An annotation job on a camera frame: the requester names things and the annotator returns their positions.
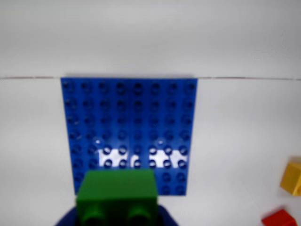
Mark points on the green 2x2 block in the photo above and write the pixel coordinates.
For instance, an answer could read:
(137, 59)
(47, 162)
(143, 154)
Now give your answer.
(117, 188)

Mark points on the blue 8x8 studded baseplate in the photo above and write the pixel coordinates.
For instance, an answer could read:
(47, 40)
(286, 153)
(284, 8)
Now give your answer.
(138, 113)

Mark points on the yellow 2x2 block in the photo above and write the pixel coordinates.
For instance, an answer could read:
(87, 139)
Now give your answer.
(292, 179)

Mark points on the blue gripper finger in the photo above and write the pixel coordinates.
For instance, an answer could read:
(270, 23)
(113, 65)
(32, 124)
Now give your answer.
(164, 217)
(69, 219)

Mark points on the red 2x2 block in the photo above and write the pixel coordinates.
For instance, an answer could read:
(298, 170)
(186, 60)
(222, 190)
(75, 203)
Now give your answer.
(279, 219)

